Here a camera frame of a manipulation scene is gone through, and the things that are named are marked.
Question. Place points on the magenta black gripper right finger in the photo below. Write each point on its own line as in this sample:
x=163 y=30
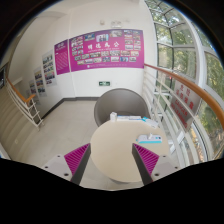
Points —
x=146 y=161

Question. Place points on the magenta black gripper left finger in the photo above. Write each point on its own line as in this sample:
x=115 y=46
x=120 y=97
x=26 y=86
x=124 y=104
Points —
x=77 y=161

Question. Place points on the white teal power strip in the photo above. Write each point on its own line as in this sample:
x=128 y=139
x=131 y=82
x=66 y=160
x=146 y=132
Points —
x=144 y=139

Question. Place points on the round white table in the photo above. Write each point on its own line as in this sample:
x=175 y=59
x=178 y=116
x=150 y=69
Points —
x=111 y=148

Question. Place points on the white teal object table edge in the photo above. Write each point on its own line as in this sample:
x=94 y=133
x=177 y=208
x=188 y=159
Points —
x=150 y=122

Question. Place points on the white flat book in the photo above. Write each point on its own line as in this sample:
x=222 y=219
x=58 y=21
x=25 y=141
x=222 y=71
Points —
x=129 y=118

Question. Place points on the white box on table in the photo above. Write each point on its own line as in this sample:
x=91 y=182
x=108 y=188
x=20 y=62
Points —
x=113 y=116

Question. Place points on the orange handrail white railing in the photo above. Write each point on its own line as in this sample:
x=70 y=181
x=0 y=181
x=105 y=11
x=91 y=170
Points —
x=204 y=141

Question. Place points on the grey tub chair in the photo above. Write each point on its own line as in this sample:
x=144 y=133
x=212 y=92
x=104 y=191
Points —
x=122 y=101

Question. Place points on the stair railing orange handrail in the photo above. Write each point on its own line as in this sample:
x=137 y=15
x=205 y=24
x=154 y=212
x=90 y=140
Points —
x=27 y=106

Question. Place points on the red white banner sign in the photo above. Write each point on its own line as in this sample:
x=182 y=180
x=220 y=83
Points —
x=185 y=103

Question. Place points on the green exit sign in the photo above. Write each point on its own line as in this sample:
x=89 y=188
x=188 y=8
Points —
x=104 y=83

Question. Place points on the photo display board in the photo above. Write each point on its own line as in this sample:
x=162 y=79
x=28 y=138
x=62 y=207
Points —
x=39 y=82
x=48 y=68
x=33 y=88

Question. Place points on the narrow magenta wall panel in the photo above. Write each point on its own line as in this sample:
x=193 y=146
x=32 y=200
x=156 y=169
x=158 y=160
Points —
x=61 y=57

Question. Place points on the large magenta wall poster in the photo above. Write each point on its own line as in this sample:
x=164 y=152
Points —
x=107 y=49

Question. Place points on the large glass window frame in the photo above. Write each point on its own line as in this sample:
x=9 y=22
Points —
x=184 y=49

